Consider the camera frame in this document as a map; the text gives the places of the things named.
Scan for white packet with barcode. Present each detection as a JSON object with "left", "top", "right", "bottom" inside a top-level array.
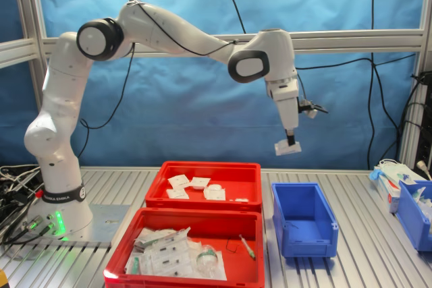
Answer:
[{"left": 134, "top": 226, "right": 192, "bottom": 252}]

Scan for clear packet with green ring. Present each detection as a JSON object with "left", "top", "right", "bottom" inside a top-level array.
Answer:
[{"left": 187, "top": 239, "right": 227, "bottom": 281}]

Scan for white sterile packet black marks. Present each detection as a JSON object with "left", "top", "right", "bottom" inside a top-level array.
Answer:
[{"left": 140, "top": 243, "right": 203, "bottom": 279}]

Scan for blue open-front storage bin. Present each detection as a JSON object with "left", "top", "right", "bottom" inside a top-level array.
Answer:
[{"left": 271, "top": 182, "right": 340, "bottom": 259}]

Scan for red crate with medical supplies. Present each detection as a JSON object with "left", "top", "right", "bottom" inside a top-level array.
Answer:
[{"left": 103, "top": 206, "right": 266, "bottom": 288}]

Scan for long aluminium frame beam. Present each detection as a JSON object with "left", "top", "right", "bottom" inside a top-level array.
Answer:
[{"left": 40, "top": 29, "right": 427, "bottom": 59}]

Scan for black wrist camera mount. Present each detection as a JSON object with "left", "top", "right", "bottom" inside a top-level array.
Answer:
[{"left": 298, "top": 98, "right": 329, "bottom": 120}]

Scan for black sagging cable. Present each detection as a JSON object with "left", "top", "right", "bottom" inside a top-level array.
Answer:
[{"left": 296, "top": 52, "right": 418, "bottom": 163}]

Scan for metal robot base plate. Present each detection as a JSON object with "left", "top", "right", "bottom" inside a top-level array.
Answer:
[{"left": 69, "top": 202, "right": 131, "bottom": 250}]

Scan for small plastic syringe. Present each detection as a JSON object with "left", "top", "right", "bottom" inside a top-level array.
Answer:
[{"left": 238, "top": 233, "right": 257, "bottom": 262}]

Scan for white packets in blue bin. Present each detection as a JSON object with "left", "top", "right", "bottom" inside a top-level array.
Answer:
[{"left": 407, "top": 185, "right": 432, "bottom": 217}]

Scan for flat white bandage packet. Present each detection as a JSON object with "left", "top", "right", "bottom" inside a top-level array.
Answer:
[
  {"left": 190, "top": 177, "right": 212, "bottom": 191},
  {"left": 165, "top": 188, "right": 189, "bottom": 200},
  {"left": 168, "top": 173, "right": 189, "bottom": 189}
]

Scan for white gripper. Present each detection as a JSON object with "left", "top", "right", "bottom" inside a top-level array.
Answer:
[{"left": 265, "top": 76, "right": 300, "bottom": 148}]

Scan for pile of face masks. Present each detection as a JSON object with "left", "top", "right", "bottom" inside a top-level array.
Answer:
[{"left": 377, "top": 159, "right": 418, "bottom": 185}]

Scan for short aluminium frame beam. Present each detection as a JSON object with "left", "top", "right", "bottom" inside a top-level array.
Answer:
[{"left": 0, "top": 38, "right": 35, "bottom": 69}]

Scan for black camera cable on arm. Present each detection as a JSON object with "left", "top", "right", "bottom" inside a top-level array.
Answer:
[{"left": 76, "top": 0, "right": 308, "bottom": 159}]

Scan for white carton red blue print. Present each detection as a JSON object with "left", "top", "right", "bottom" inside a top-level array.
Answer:
[{"left": 373, "top": 166, "right": 402, "bottom": 214}]

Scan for cable bundle at robot base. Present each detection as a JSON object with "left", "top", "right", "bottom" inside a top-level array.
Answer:
[{"left": 0, "top": 164, "right": 45, "bottom": 246}]

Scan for red crate with bandages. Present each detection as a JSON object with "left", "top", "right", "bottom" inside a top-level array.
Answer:
[{"left": 144, "top": 161, "right": 263, "bottom": 213}]

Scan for thin black wire loop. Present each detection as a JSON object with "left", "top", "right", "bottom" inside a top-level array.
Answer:
[{"left": 226, "top": 238, "right": 242, "bottom": 255}]

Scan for packet with green cannula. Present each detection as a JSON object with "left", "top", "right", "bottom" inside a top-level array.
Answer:
[{"left": 124, "top": 252, "right": 146, "bottom": 275}]

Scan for blue fabric curtain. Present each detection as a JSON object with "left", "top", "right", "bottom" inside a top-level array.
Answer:
[{"left": 0, "top": 0, "right": 432, "bottom": 171}]

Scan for black cable bundle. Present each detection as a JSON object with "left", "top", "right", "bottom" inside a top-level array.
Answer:
[{"left": 400, "top": 71, "right": 432, "bottom": 141}]

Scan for blue bin full of packets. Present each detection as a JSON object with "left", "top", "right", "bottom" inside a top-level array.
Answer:
[{"left": 396, "top": 179, "right": 432, "bottom": 253}]

